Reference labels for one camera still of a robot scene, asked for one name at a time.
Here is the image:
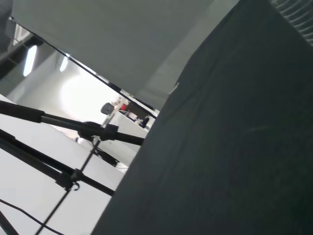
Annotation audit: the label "black bench cloth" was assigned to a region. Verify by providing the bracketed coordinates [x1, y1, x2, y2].
[92, 0, 313, 235]

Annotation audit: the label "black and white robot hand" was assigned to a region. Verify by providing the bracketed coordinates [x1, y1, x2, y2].
[270, 0, 313, 47]

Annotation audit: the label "black office chair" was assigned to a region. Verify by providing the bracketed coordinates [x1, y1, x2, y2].
[101, 102, 115, 116]

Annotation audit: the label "thin black cable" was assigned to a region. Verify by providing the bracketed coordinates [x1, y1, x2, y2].
[0, 198, 66, 235]

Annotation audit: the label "black tripod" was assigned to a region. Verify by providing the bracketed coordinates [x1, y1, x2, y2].
[0, 100, 146, 235]

